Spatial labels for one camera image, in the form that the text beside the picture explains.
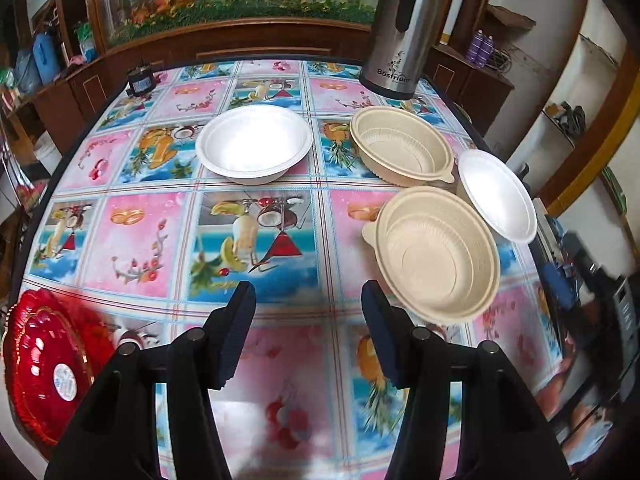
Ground beige plastic bowl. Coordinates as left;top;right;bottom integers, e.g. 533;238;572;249
362;186;500;325
349;106;454;188

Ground stainless steel thermos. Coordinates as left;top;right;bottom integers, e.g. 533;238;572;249
359;0;442;100

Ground blue water jug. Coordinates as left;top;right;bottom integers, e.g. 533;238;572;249
32;32;61;84

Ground white foam plate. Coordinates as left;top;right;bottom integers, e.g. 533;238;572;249
456;150;537;244

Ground red plastic plate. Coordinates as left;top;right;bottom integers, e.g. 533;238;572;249
2;288;114;457

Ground colourful patterned tablecloth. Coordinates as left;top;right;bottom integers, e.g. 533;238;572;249
21;60;560;479

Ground purple bottles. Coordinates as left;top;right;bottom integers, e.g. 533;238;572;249
465;29;495;68

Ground glass flower display cabinet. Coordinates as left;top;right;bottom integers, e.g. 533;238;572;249
87;0;378;64

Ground small black clock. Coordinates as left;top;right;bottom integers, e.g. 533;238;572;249
126;65;156;96

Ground white foam bowl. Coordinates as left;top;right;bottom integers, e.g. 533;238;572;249
195;104;314;185

